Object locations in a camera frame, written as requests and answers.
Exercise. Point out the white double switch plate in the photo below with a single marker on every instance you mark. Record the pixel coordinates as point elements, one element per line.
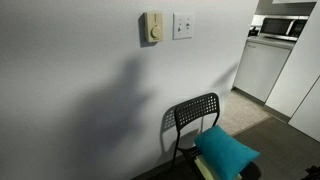
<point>183,35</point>

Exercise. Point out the black perforated metal chair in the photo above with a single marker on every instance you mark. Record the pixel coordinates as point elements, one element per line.
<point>196,108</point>

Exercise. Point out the white toggle switch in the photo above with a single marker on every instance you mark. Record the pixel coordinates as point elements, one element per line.
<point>188,24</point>
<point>179,29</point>

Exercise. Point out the grey countertop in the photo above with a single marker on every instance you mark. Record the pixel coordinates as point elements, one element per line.
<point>270,41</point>

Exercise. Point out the small black countertop appliance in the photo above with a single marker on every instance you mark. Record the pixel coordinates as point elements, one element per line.
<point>254,32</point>

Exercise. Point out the yellow-green cushion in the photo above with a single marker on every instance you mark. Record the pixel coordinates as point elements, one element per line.
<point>203,167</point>

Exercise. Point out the tall white door panel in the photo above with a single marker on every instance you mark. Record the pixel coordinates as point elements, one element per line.
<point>300,60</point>

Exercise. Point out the white under-counter cabinet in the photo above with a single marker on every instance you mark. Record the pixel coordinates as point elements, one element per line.
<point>260,70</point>

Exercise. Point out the teal pillow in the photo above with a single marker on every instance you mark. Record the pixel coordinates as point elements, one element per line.
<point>223,150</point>

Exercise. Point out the silver black microwave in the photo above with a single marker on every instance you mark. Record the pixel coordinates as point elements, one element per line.
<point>278,26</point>

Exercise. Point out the beige wall thermostat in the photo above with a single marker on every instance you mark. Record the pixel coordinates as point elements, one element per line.
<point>153,26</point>

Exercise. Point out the white lower cabinet panel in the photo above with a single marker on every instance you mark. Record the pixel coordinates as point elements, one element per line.
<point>308,113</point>

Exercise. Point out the black object on floor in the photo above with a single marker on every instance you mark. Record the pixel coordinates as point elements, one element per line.
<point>312,173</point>

